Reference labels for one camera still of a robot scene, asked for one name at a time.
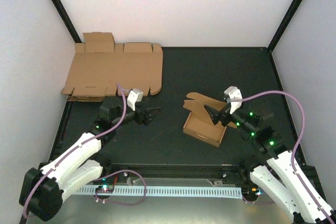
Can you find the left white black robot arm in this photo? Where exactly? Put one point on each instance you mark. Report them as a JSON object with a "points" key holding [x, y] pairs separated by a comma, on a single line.
{"points": [[45, 190]]}

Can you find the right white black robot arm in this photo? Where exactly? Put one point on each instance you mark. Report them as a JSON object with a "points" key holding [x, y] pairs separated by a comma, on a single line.
{"points": [[274, 168]]}

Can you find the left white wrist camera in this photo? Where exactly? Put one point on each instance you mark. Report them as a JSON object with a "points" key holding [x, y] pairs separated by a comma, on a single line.
{"points": [[135, 96]]}

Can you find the white slotted cable duct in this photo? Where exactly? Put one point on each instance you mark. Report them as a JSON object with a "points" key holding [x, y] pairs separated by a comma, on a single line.
{"points": [[161, 191]]}

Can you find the black frame post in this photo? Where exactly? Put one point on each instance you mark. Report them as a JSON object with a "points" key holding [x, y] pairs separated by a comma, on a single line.
{"points": [[293, 7], [66, 20]]}

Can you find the left black frame post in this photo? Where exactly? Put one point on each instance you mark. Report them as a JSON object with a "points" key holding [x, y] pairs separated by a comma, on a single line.
{"points": [[66, 20]]}

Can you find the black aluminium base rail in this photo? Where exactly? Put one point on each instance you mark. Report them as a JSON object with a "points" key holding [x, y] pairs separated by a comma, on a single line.
{"points": [[230, 174]]}

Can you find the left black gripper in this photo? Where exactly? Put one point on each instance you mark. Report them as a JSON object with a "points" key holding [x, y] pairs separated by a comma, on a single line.
{"points": [[146, 119]]}

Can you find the brown cardboard box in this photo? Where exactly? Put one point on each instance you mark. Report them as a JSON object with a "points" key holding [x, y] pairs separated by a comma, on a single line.
{"points": [[199, 124]]}

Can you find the right black frame post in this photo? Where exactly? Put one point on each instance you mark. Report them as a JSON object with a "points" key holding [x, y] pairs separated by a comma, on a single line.
{"points": [[293, 7]]}

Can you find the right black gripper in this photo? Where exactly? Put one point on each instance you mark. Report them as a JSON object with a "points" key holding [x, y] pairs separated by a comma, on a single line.
{"points": [[215, 115]]}

